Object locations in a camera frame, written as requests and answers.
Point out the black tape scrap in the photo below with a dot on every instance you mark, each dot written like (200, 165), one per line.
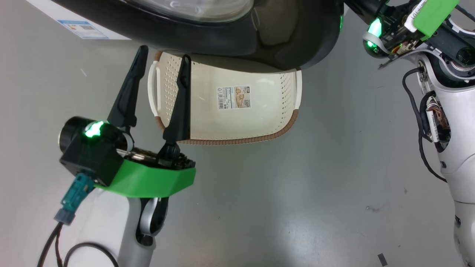
(382, 259)

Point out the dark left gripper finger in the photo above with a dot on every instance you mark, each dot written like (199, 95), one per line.
(126, 100)
(182, 111)

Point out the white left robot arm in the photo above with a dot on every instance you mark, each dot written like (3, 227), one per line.
(130, 230)

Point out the paper label inside basket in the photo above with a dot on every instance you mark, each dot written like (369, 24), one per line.
(233, 97)

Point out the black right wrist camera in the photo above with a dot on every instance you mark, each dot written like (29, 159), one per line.
(460, 52)

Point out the cream laundry basket brown rim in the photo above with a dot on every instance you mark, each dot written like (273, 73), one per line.
(230, 122)

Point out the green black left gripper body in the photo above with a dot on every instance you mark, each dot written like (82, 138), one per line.
(148, 178)

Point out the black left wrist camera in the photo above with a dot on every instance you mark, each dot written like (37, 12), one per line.
(89, 155)

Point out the black glass washing machine door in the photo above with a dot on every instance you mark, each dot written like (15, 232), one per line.
(289, 37)

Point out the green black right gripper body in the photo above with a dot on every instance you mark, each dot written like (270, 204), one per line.
(432, 15)

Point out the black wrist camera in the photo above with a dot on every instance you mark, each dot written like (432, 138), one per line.
(89, 155)
(460, 52)

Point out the blue white energy label sticker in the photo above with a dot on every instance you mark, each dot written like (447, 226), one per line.
(83, 29)

